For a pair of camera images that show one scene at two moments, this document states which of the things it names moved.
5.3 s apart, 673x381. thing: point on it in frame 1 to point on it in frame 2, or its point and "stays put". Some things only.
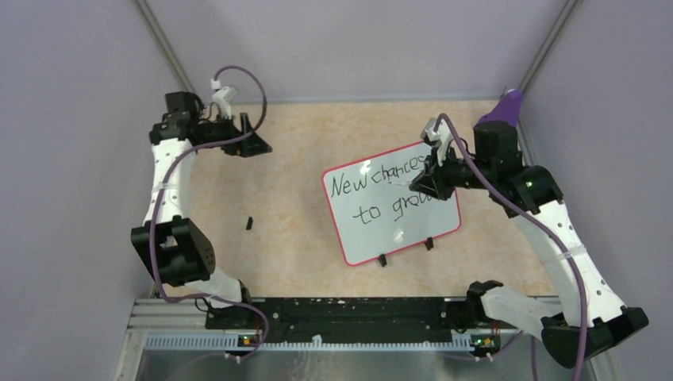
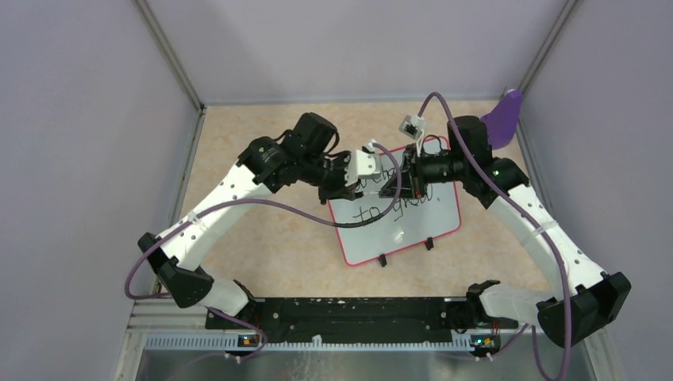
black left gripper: (255, 144) to (340, 190)
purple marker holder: (508, 109) stays put
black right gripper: (432, 181) to (413, 183)
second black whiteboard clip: (382, 260) stays put
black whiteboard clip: (428, 243) stays put
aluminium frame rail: (157, 315) stays put
